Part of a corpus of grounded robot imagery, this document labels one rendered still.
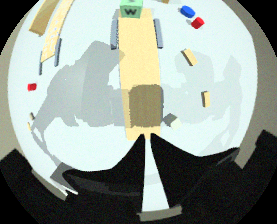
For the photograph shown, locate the red block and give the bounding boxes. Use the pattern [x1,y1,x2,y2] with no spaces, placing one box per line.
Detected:
[191,18,205,30]
[26,83,37,92]

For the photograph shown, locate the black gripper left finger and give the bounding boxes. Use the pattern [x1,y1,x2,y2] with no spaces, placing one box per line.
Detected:
[62,133,146,214]

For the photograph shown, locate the green letter cube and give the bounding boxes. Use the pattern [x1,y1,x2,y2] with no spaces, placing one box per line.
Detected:
[119,0,143,19]

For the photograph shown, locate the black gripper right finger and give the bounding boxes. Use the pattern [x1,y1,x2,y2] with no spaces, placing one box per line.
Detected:
[150,132,240,209]

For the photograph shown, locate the blue cylinder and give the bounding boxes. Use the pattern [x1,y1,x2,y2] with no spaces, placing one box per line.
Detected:
[181,6,195,19]

